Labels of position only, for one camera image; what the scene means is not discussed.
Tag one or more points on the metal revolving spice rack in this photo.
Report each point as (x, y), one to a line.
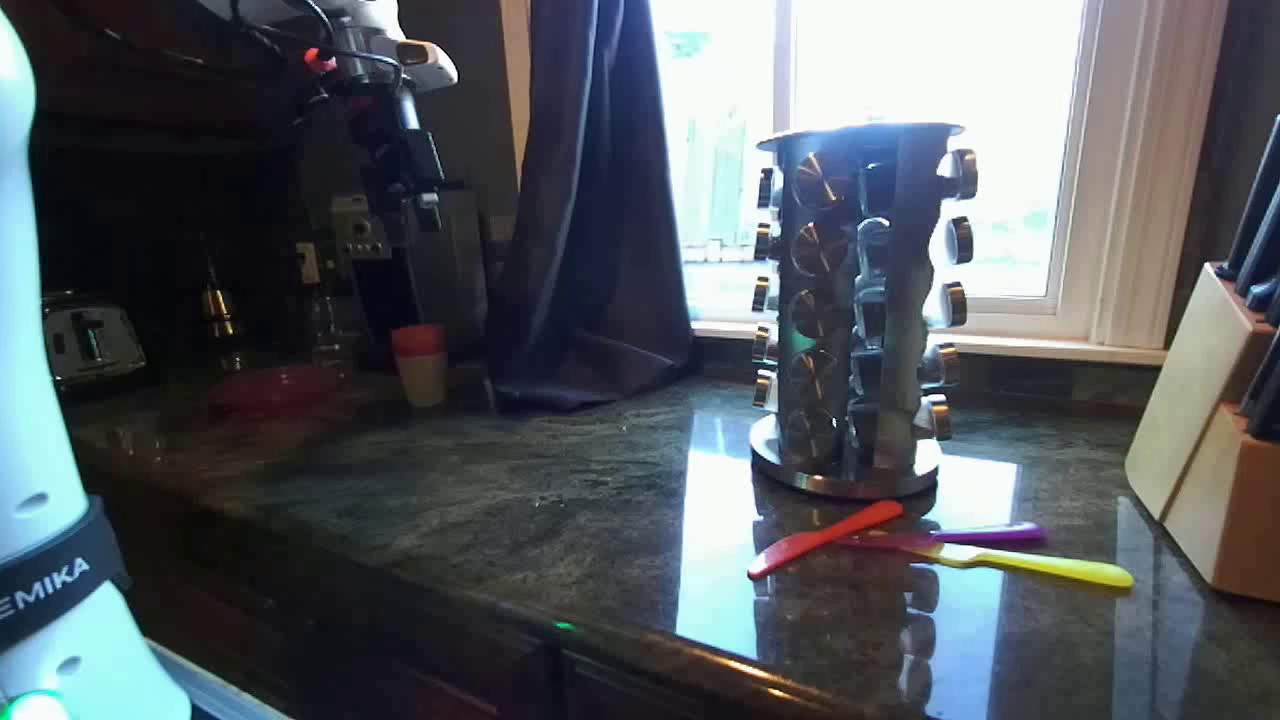
(852, 306)

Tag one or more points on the dark glass bottle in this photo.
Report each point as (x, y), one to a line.
(310, 302)
(218, 312)

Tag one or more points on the red plastic knife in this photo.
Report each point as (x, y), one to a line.
(824, 536)

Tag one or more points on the pink plastic cup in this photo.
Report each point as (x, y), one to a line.
(416, 334)

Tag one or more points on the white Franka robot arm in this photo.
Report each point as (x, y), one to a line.
(41, 403)

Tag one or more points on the white framed window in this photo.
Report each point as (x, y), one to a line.
(1012, 163)

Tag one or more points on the yellow marker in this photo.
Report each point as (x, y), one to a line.
(1054, 569)

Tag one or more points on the red plate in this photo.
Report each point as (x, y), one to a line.
(274, 388)

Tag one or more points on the purple plastic knife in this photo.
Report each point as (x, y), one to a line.
(994, 536)

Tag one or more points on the red plastic cup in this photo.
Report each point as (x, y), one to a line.
(416, 350)

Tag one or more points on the silver toaster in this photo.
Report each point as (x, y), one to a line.
(93, 343)

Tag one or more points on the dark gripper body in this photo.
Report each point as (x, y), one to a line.
(412, 154)

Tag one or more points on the dark blue curtain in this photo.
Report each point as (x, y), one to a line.
(586, 212)

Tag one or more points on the small red-capped bottle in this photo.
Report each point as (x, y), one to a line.
(423, 380)

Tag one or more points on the wooden knife block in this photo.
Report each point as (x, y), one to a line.
(1200, 440)

